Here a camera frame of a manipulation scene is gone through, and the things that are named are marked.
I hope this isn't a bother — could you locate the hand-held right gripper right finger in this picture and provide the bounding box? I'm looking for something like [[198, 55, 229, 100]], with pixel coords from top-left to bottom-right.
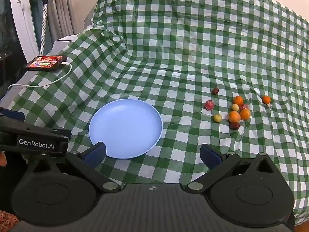
[[185, 144, 282, 194]]

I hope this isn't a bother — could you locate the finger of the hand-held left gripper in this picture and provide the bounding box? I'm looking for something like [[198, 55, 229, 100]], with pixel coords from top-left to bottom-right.
[[0, 107, 25, 122]]

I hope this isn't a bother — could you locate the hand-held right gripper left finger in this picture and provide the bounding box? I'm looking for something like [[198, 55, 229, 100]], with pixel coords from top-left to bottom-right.
[[26, 142, 121, 194]]

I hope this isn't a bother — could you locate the light blue plate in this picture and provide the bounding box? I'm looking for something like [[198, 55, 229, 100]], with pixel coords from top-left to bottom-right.
[[89, 99, 163, 159]]

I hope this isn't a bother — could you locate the smartphone with lit screen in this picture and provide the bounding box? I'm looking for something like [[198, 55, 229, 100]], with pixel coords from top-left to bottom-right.
[[25, 55, 68, 72]]

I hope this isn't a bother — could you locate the patterned clothing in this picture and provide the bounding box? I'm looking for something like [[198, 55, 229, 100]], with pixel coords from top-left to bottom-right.
[[0, 210, 19, 232]]

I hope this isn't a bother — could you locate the green checked tablecloth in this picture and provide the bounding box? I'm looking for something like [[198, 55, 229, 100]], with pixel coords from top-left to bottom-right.
[[5, 0, 309, 225]]

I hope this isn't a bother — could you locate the grey curtain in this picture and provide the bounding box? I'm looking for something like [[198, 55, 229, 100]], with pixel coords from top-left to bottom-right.
[[47, 0, 78, 44]]

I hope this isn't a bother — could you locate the white charging cable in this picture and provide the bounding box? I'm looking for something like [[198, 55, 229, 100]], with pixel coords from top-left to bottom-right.
[[7, 61, 73, 95]]

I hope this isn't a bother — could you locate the white window frame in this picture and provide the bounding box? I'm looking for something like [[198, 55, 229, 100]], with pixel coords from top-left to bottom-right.
[[8, 0, 41, 59]]

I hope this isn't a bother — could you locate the black and white braided cord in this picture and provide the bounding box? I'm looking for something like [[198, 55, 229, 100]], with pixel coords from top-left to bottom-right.
[[39, 0, 51, 56]]

